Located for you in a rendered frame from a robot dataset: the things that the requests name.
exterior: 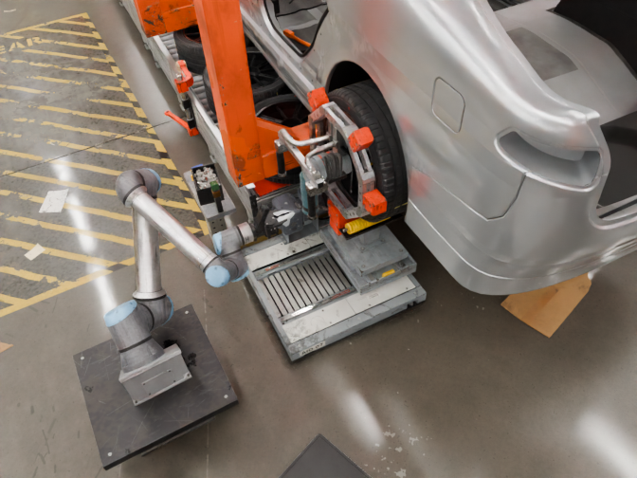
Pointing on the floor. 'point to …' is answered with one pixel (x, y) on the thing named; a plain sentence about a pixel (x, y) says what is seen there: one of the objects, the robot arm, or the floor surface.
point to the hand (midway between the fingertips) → (291, 211)
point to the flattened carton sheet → (548, 303)
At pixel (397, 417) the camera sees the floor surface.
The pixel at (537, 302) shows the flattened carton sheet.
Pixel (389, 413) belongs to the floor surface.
